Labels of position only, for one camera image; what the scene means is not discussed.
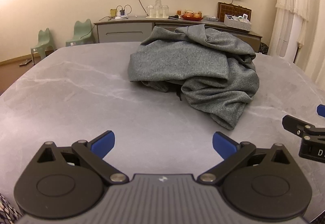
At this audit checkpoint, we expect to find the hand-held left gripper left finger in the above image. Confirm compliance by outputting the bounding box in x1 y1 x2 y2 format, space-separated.
33 131 129 185

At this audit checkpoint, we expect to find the wooden chessboard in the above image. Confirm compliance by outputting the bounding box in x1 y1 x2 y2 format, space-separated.
218 2 252 23

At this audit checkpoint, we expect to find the grey speckled storage box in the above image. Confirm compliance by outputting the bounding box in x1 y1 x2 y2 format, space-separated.
224 14 252 31

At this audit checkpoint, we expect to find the large green plastic chair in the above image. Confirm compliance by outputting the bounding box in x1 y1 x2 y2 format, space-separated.
65 19 95 47

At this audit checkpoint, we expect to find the grey knit garment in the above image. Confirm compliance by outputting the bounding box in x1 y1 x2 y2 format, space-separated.
127 23 260 130

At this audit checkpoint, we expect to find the small green plastic chair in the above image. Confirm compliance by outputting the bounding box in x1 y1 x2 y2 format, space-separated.
30 28 54 64

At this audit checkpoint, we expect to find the grey and brown sideboard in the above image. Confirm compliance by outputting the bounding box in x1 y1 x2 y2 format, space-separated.
93 16 262 55

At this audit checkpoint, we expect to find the cream curtain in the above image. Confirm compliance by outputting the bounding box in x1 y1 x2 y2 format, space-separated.
295 0 325 85

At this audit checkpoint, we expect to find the white tower air conditioner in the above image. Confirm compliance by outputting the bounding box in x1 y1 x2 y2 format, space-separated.
269 7 304 63

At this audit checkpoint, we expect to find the cluster of clear glass cups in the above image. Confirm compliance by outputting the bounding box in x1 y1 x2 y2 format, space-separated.
147 0 170 18

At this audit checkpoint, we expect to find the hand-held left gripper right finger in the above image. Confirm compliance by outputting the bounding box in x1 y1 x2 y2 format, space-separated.
197 131 294 185

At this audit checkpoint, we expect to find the dark patterned fabric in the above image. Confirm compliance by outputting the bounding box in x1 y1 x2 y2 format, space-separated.
0 194 22 224

